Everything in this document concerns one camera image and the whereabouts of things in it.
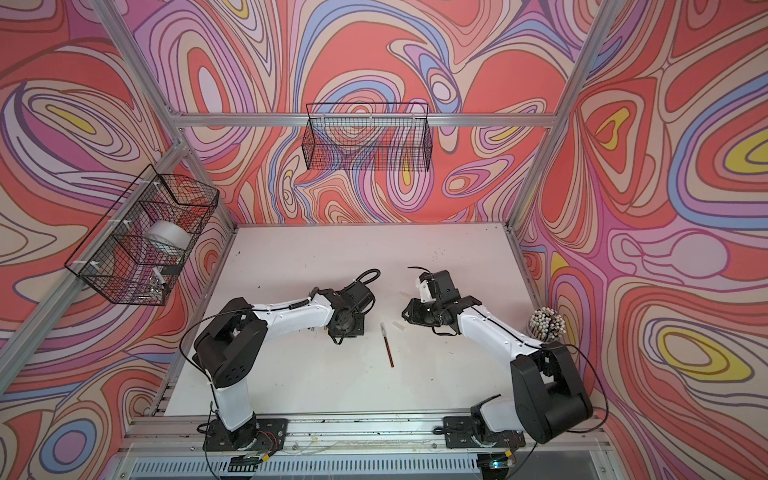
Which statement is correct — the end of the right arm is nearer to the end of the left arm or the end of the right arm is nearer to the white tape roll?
the end of the left arm

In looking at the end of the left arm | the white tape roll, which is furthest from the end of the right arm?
the white tape roll

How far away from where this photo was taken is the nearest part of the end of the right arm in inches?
25.2
